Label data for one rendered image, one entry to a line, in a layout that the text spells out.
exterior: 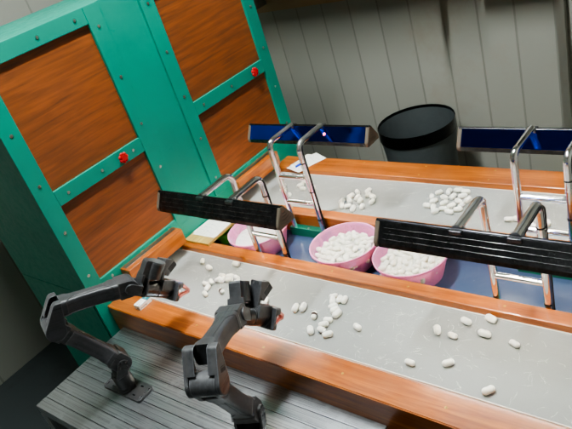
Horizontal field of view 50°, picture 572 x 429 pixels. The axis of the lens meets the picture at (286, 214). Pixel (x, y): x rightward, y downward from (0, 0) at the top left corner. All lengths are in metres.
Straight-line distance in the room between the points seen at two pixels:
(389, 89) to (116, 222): 2.19
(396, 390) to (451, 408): 0.16
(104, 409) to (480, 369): 1.21
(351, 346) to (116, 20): 1.48
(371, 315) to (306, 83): 2.67
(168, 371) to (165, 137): 0.97
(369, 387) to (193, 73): 1.58
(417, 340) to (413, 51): 2.36
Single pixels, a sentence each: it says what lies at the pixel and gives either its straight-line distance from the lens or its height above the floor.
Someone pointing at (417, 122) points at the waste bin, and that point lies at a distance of 3.89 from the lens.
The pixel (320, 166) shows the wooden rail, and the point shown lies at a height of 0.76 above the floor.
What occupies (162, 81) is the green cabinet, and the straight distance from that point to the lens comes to 2.61.
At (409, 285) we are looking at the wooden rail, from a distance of 2.02.
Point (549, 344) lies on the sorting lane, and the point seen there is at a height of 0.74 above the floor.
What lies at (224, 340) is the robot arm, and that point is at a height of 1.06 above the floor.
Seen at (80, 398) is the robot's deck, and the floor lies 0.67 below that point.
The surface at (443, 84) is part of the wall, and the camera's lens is 3.89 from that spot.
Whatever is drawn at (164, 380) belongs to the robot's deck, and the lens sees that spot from 2.18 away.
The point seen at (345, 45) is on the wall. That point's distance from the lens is 4.11.
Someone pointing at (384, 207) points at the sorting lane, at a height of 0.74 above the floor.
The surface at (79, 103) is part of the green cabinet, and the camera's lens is 2.39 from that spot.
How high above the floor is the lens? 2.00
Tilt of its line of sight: 28 degrees down
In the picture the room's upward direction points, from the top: 19 degrees counter-clockwise
